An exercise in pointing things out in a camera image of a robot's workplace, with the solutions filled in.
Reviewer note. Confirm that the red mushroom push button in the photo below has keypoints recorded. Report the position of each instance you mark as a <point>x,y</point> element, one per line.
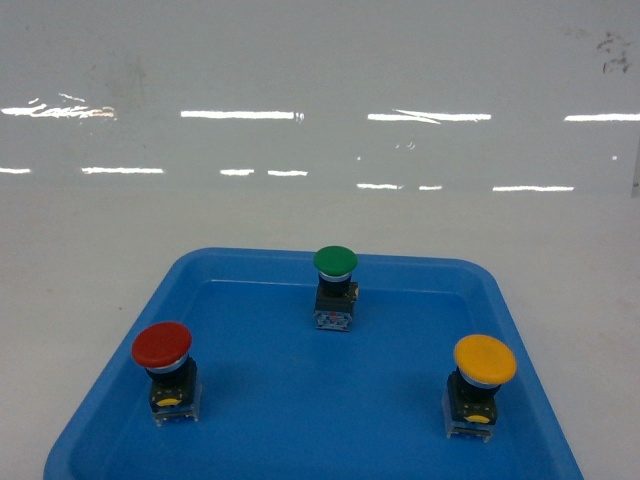
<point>163,351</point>

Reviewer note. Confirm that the yellow mushroom push button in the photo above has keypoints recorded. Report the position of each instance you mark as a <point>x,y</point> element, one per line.
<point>482,365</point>

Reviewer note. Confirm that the green mushroom push button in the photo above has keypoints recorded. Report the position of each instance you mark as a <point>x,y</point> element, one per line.
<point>336,293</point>

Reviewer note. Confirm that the blue plastic tray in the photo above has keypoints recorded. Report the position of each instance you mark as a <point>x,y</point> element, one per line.
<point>285,400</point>

